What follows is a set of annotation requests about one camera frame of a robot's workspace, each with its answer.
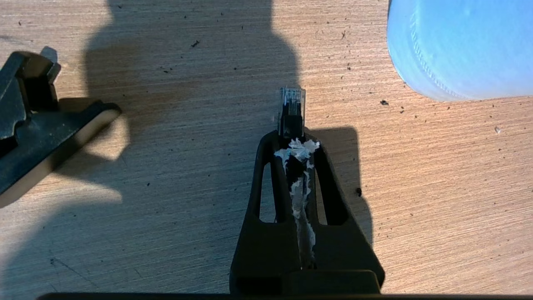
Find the white toilet paper roll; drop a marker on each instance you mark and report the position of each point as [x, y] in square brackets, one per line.
[462, 46]

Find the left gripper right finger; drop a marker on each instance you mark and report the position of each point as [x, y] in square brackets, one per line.
[337, 246]

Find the black plastic clip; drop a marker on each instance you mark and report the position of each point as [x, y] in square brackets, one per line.
[37, 133]

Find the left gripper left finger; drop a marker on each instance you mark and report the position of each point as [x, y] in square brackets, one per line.
[266, 250]

